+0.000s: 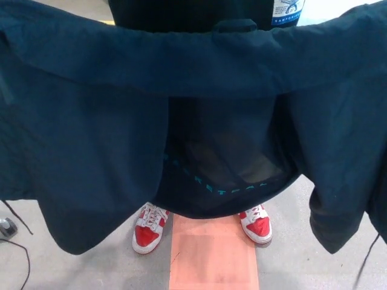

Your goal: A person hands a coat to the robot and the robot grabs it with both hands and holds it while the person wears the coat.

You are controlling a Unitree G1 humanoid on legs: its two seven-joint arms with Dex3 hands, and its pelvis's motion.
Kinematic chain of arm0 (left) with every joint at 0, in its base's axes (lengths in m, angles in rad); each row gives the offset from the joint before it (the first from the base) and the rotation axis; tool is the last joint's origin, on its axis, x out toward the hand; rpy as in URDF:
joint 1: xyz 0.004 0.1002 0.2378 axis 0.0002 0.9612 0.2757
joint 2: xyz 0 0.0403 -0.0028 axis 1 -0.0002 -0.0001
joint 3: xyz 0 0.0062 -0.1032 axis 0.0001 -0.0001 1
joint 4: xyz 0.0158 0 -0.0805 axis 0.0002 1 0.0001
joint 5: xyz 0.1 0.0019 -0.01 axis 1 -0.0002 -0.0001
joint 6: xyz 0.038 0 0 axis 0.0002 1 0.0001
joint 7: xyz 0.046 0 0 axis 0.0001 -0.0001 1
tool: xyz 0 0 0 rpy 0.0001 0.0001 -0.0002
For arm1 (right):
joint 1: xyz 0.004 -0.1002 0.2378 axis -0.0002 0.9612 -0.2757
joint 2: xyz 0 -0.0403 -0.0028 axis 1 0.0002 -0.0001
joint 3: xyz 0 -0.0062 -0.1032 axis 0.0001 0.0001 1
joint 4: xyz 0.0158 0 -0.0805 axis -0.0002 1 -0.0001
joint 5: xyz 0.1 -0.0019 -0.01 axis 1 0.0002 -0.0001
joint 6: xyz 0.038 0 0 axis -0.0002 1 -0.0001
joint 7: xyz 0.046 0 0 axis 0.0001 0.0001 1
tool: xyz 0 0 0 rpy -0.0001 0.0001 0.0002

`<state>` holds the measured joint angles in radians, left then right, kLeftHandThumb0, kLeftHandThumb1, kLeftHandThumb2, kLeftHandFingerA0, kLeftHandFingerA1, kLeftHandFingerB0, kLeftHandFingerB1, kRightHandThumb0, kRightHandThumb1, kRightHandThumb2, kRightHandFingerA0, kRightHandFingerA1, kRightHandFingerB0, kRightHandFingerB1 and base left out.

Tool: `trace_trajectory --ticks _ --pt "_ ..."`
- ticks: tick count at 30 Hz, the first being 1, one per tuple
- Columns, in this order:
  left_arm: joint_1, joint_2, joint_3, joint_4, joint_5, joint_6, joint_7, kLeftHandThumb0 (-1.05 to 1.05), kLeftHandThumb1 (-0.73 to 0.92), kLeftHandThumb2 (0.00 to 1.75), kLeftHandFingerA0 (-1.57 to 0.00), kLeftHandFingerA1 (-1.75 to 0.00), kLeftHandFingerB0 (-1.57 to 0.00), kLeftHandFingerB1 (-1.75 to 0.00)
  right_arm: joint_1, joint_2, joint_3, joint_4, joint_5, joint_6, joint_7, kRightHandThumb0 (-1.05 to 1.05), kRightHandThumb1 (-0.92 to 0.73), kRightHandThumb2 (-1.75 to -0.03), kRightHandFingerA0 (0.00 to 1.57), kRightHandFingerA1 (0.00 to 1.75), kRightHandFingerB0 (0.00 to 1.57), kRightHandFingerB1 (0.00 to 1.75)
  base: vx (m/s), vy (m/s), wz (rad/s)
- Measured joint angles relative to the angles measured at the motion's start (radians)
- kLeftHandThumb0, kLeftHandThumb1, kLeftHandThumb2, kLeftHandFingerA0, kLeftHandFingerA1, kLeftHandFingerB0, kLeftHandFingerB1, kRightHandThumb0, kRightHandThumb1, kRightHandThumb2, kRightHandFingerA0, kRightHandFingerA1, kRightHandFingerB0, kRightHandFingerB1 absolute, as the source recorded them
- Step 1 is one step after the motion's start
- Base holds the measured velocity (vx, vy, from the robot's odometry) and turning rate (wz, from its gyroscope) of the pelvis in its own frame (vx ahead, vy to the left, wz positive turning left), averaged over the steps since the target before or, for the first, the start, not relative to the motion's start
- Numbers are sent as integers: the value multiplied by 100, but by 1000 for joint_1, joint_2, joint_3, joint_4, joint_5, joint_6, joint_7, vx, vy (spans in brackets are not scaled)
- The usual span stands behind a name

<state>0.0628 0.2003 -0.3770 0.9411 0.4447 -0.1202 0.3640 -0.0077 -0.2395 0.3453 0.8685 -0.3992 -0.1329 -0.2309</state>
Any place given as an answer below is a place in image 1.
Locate person's right red white sneaker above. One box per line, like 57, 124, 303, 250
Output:
132, 202, 171, 255

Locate grey black floor device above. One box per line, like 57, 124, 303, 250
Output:
0, 216, 16, 242

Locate orange rectangular floor mat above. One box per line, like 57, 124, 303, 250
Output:
169, 213, 260, 290

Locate navy blue coat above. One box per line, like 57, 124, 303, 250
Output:
0, 0, 387, 290

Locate person's left red white sneaker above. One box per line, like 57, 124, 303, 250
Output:
238, 204, 273, 245

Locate person's red white sneaker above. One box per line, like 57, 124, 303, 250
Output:
132, 202, 171, 255
238, 204, 273, 245

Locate black t-shirt with print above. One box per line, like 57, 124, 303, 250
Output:
108, 0, 303, 33

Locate thin black floor cable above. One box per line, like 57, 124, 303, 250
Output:
0, 237, 31, 290

